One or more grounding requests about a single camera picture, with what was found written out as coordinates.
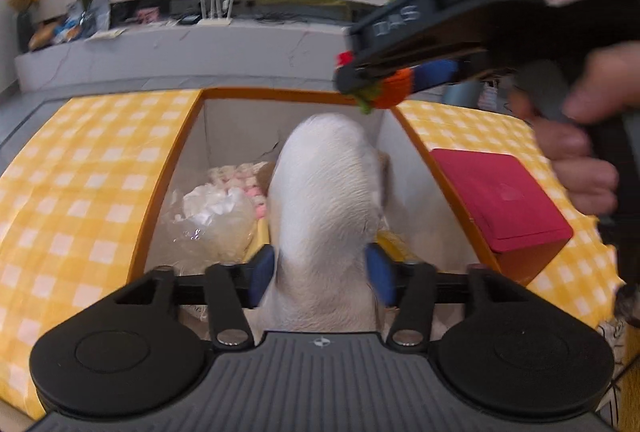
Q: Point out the person's right hand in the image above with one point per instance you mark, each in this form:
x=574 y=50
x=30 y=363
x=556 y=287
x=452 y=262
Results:
x=575 y=146

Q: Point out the white paper sheet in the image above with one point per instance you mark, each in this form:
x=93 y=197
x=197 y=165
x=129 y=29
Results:
x=106 y=34

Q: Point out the white plush toy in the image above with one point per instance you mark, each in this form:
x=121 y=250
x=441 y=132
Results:
x=325 y=202

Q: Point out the yellow snack packet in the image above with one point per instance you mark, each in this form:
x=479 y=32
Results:
x=396 y=244

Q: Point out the yellow checked tablecloth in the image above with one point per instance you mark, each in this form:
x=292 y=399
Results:
x=75 y=192

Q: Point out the orange crochet carrot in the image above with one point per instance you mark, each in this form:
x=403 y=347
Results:
x=395 y=89

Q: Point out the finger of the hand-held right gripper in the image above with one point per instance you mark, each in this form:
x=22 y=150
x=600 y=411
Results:
x=435 y=74

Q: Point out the pastel woven bag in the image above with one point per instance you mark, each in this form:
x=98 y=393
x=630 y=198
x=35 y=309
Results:
x=489 y=95

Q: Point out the orange bread bag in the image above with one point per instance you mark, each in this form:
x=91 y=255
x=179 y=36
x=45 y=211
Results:
x=42 y=35

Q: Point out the blue snack bag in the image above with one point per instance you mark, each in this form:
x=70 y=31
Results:
x=70 y=27

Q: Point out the white marble television cabinet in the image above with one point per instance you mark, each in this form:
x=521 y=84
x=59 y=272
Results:
x=200 y=54

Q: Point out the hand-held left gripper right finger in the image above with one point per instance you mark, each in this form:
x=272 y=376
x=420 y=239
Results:
x=381 y=277

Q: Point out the blue metal trash bin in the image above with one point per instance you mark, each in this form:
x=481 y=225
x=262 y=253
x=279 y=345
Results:
x=462 y=94

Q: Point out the pink white crochet pouch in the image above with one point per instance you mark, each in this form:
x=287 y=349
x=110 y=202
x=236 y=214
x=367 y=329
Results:
x=235 y=177

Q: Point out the red box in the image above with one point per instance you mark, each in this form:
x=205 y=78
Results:
x=500 y=197

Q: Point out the orange cardboard box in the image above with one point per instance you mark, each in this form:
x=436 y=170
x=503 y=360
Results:
x=230 y=131

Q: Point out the white router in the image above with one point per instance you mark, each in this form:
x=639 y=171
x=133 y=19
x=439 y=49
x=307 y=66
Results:
x=216 y=14

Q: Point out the small black device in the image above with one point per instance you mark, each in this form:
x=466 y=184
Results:
x=187 y=19

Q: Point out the clear bag of white stuffing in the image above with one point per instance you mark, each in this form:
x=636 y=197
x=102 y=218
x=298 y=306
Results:
x=215 y=217

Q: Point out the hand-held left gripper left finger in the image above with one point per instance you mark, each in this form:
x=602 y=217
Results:
x=262 y=274

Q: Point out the pink tissue packet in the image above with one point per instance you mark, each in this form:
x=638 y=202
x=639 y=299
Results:
x=148 y=15

